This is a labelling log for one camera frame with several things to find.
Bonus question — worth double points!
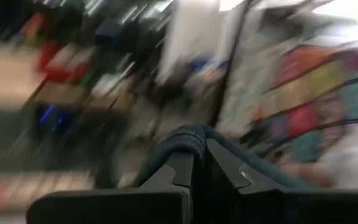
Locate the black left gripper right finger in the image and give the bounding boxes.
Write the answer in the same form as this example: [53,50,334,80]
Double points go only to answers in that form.
[206,138,358,224]

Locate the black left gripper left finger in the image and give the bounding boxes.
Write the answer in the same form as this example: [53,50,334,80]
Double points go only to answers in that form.
[26,151,195,224]

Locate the dark blue denim jeans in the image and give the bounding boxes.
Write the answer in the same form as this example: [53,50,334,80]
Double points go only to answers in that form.
[138,124,310,224]

